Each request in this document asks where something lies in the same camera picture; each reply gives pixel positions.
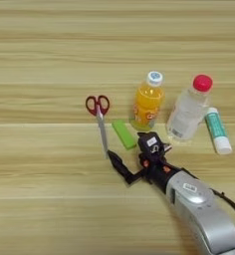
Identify teal and white glue stick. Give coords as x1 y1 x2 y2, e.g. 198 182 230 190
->
204 107 233 156

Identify green eraser block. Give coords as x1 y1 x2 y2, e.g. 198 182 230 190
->
111 119 137 150

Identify red-handled scissors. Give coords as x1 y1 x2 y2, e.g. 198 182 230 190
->
85 95 111 160

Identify clear water bottle red cap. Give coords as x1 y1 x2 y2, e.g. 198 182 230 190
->
165 74 214 143

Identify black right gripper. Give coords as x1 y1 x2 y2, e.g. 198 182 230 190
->
107 143 187 195

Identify orange juice bottle white cap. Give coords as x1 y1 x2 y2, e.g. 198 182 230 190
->
128 70 166 132

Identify small black box white label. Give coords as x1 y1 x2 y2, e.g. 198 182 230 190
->
136 130 167 155

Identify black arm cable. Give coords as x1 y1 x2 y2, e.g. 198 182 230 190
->
210 187 235 224

